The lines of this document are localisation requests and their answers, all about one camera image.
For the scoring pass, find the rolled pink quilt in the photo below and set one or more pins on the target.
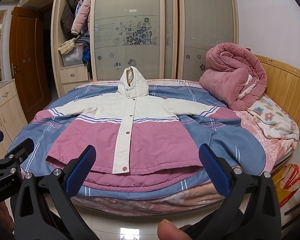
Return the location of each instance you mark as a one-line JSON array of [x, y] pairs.
[[234, 75]]

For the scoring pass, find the hanging pink puffer jacket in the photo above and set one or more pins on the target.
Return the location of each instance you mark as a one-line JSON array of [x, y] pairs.
[[82, 18]]

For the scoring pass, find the wooden headboard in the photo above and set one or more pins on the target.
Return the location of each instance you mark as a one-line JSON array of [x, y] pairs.
[[283, 86]]

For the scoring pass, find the hanging dark jacket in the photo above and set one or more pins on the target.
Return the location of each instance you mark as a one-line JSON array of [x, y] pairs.
[[68, 16]]

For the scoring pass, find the pink and white hooded jacket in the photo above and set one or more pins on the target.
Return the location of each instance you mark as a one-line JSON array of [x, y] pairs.
[[139, 141]]

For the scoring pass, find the bookshelf cabinet with drawers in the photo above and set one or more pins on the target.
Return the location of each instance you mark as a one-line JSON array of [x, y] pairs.
[[12, 118]]

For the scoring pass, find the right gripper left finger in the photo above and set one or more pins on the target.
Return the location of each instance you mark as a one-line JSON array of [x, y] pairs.
[[44, 209]]

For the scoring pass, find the person's right hand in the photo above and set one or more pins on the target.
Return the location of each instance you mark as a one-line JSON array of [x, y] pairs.
[[168, 231]]

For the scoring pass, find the floral pillow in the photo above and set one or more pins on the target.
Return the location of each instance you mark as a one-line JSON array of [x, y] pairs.
[[274, 122]]

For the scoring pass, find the translucent storage box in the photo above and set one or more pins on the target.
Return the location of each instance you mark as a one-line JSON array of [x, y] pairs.
[[74, 57]]

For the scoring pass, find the blue garment in wardrobe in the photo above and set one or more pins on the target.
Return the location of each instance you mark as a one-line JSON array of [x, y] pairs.
[[86, 55]]

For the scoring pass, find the beige bag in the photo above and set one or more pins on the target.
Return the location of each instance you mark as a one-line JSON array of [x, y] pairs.
[[68, 46]]

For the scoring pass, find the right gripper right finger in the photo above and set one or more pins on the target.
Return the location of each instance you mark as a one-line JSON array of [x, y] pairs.
[[251, 207]]

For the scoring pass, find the pink bed sheet mattress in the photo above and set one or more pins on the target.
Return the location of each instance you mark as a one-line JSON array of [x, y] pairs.
[[265, 142]]

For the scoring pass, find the brown wooden door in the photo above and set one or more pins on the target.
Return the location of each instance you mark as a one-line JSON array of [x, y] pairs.
[[27, 61]]

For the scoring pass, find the wardrobe with glass sliding doors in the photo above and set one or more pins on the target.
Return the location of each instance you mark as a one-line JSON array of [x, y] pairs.
[[164, 39]]

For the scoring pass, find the red and yellow bag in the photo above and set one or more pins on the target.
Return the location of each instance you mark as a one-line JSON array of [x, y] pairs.
[[286, 182]]

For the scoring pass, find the person's left hand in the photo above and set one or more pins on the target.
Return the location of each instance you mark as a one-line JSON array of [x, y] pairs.
[[6, 219]]

